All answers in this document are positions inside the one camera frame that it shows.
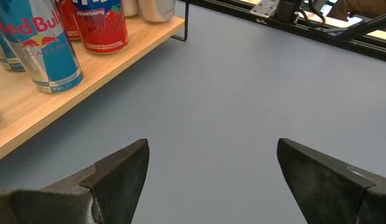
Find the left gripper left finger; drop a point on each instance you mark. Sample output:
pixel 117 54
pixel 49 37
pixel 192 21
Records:
pixel 121 183

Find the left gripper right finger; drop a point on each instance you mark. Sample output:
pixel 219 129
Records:
pixel 320 186

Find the blue silver Red Bull can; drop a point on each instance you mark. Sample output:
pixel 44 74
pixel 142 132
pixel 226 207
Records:
pixel 9 59
pixel 46 53

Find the red Fanta can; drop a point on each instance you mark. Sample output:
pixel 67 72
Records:
pixel 68 21
pixel 102 28

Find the white silver Coca-Cola can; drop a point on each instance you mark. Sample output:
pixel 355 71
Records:
pixel 157 9

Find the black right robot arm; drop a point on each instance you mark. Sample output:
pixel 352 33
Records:
pixel 289 9

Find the wooden shelf board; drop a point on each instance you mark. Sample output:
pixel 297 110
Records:
pixel 25 109

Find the blue grey table mat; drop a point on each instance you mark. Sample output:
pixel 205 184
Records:
pixel 227 93

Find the person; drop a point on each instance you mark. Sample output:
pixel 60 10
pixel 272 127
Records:
pixel 361 7

